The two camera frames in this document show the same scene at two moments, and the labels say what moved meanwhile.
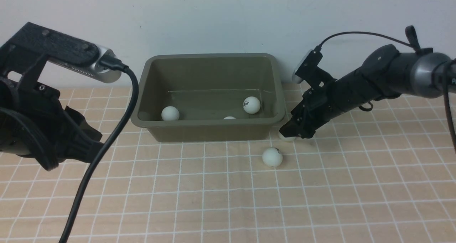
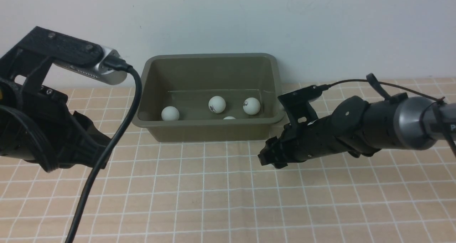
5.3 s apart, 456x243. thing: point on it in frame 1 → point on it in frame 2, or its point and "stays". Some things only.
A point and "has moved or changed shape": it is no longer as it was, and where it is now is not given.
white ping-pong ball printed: (289, 139) has moved or changed shape
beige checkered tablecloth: (386, 174) stays
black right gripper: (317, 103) → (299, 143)
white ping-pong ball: (251, 104) stays
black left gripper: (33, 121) stays
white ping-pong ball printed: (170, 113) stays
